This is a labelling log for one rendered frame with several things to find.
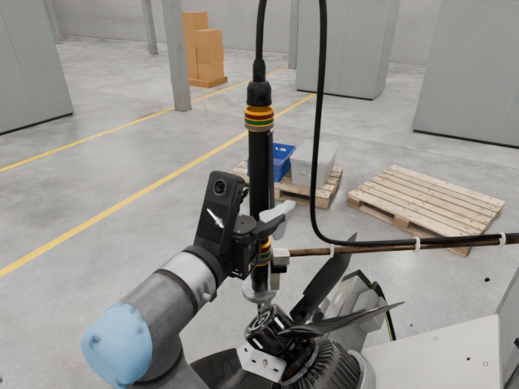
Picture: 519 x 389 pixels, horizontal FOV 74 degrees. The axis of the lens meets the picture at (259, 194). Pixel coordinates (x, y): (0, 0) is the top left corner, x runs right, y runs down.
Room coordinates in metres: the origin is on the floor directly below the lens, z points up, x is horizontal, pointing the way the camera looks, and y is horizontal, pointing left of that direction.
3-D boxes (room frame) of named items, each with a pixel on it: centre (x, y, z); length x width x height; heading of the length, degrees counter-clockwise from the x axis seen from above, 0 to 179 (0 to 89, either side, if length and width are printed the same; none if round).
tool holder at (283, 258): (0.49, -0.01, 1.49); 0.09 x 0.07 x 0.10; 95
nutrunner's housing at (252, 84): (0.49, 0.00, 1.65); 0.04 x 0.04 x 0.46
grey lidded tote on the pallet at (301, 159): (3.48, -0.61, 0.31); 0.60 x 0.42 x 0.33; 157
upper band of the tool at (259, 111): (0.49, 0.00, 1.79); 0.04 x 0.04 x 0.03
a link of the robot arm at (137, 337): (0.26, 0.13, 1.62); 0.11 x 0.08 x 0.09; 150
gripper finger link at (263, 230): (0.43, 0.00, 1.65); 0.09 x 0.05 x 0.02; 128
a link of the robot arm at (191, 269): (0.33, 0.09, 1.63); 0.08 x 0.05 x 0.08; 60
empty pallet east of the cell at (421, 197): (3.04, -1.71, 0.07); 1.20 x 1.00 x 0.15; 44
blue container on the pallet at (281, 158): (3.68, -0.15, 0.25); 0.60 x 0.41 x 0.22; 157
